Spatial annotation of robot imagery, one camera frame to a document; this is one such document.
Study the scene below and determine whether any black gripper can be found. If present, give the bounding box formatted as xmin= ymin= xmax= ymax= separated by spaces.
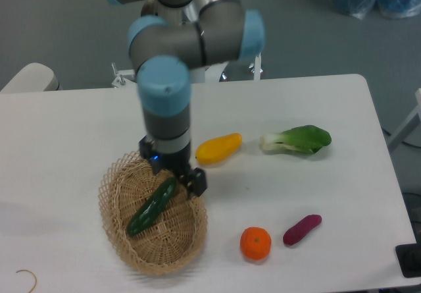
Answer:
xmin=139 ymin=136 xmax=207 ymax=198

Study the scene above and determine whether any green cucumber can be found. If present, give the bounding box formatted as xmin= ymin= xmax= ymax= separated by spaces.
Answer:
xmin=126 ymin=177 xmax=177 ymax=237

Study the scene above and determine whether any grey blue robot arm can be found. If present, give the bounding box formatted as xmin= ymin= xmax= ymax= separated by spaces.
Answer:
xmin=108 ymin=0 xmax=265 ymax=197

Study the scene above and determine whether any woven wicker basket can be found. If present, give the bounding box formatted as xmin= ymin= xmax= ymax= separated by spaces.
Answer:
xmin=99 ymin=151 xmax=207 ymax=275

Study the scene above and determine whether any yellow mango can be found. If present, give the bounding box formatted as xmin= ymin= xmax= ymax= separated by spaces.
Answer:
xmin=195 ymin=133 xmax=243 ymax=165

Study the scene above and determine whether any orange tangerine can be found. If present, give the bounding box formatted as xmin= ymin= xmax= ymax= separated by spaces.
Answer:
xmin=239 ymin=226 xmax=272 ymax=261

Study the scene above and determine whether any purple sweet potato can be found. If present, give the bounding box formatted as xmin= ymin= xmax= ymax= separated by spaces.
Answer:
xmin=283 ymin=214 xmax=322 ymax=246

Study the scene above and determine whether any green bok choy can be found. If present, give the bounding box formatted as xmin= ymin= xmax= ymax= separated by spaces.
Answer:
xmin=259 ymin=125 xmax=332 ymax=155

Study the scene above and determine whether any beige chair seat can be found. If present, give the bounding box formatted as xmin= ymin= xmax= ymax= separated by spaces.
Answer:
xmin=1 ymin=63 xmax=61 ymax=94

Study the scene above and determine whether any tan rubber band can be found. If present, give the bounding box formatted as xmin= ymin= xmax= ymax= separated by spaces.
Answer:
xmin=15 ymin=269 xmax=38 ymax=292

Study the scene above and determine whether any black device at edge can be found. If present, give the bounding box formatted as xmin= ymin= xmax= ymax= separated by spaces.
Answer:
xmin=395 ymin=244 xmax=420 ymax=279

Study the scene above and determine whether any white table leg frame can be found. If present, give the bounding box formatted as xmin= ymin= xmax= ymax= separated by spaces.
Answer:
xmin=387 ymin=88 xmax=420 ymax=153

